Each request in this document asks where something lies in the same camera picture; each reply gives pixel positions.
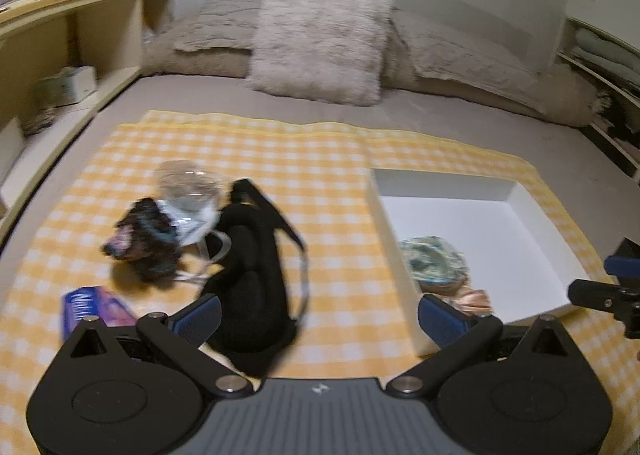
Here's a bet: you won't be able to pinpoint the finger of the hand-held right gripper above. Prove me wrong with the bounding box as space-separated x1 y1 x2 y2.
603 237 640 279
567 277 627 312

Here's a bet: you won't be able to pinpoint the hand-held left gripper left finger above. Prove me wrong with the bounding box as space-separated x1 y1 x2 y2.
61 295 252 395

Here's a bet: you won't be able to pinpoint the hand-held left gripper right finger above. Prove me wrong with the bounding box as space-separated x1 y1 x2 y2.
386 294 577 394

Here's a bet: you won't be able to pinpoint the black soft cloth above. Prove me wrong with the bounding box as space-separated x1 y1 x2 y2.
200 178 311 378

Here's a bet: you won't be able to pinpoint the dark floral cloth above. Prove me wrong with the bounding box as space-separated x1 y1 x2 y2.
101 198 182 284

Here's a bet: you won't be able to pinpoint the white cloth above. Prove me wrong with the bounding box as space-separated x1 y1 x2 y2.
160 199 232 283

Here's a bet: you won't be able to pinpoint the white cardboard box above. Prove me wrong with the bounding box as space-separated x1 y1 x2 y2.
367 168 586 357

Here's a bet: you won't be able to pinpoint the blue foil packet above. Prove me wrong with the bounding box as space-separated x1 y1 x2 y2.
61 285 137 342

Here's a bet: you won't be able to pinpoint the clear plastic bag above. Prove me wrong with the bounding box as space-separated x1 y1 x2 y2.
154 160 236 218

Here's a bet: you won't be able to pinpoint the green patterned soft item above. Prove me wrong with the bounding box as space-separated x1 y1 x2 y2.
399 236 471 293

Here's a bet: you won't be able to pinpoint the peach scrunchie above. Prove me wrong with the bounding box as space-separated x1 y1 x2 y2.
422 285 493 320

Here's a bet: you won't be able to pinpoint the dark patterned clothes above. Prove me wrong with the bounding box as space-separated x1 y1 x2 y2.
590 89 640 148

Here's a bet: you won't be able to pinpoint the beige fluffy throw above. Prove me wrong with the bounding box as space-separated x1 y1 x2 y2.
539 64 610 128

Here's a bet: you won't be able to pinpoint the white side shelf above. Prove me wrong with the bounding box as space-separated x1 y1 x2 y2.
554 15 640 178

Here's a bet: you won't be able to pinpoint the yellow checked blanket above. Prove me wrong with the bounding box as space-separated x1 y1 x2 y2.
0 109 640 455

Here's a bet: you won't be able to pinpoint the bed with grey sheet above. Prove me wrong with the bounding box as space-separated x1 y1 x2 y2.
0 70 640 455

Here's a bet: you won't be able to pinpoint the folded grey linens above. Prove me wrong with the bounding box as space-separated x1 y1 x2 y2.
574 28 640 82

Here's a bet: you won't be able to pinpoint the beige textured pillow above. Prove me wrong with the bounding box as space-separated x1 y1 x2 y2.
380 10 551 117
142 0 267 80

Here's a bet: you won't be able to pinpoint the tissue box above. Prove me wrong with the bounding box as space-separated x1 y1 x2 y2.
37 65 99 109

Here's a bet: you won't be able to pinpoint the wooden bedside shelf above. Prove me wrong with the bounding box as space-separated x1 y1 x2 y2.
0 0 179 246

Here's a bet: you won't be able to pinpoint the fluffy pale pink pillow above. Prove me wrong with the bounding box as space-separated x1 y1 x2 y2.
244 0 395 107

